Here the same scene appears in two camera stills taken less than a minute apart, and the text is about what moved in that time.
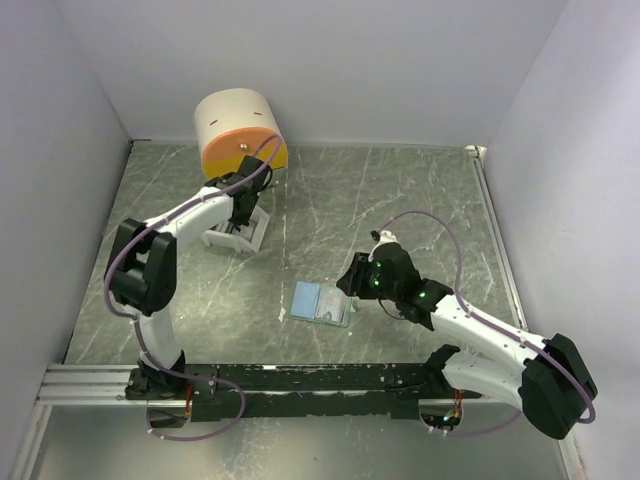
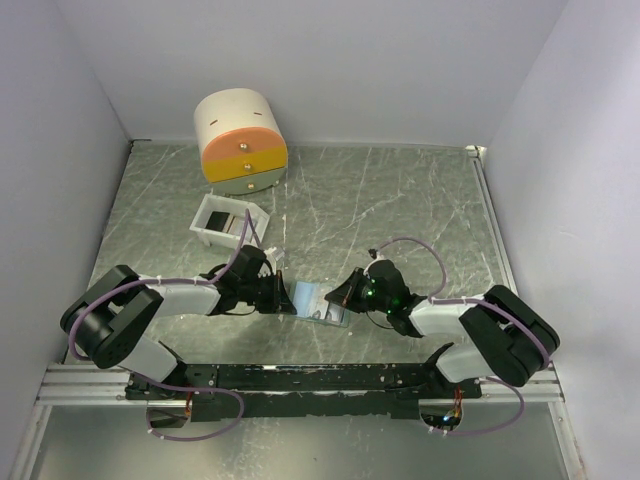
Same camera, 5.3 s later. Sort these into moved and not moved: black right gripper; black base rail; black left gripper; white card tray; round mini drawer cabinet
Moved: black left gripper; black right gripper
Not moved: round mini drawer cabinet; white card tray; black base rail
